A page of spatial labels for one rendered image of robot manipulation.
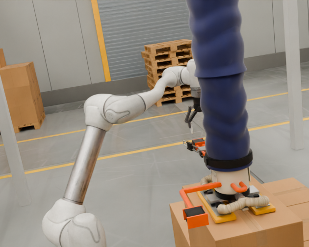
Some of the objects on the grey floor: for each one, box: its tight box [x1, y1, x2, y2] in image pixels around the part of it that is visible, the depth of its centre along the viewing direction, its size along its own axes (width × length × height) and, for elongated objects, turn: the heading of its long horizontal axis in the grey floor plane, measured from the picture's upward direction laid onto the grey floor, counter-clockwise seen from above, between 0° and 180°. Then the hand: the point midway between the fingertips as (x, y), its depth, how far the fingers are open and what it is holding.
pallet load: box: [0, 48, 46, 137], centre depth 852 cm, size 120×101×174 cm
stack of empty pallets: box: [141, 39, 193, 107], centre depth 913 cm, size 129×110×130 cm
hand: (203, 129), depth 227 cm, fingers open, 13 cm apart
